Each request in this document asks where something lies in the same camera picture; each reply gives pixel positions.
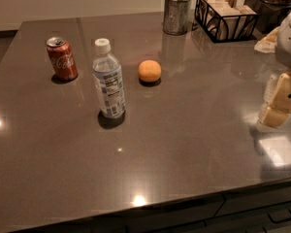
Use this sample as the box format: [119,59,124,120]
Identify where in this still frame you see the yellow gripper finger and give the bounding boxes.
[258,69,291,128]

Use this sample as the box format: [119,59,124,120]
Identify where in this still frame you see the clear blue-labelled plastic bottle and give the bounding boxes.
[92,38,125,118]

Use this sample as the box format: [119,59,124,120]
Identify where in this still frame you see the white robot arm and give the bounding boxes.
[258,12,291,128]

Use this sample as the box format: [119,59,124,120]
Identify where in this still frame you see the orange fruit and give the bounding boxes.
[138,60,161,83]

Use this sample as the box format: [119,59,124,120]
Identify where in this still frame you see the metal cup with stirrers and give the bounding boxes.
[163,0,192,36]

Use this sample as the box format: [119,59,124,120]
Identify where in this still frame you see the red Coca-Cola can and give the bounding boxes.
[46,37,79,82]

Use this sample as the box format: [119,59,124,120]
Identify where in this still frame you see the black wire napkin basket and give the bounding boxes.
[194,0,258,43]

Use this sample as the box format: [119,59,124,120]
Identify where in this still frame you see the black drawer handle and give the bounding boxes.
[268,209,291,224]

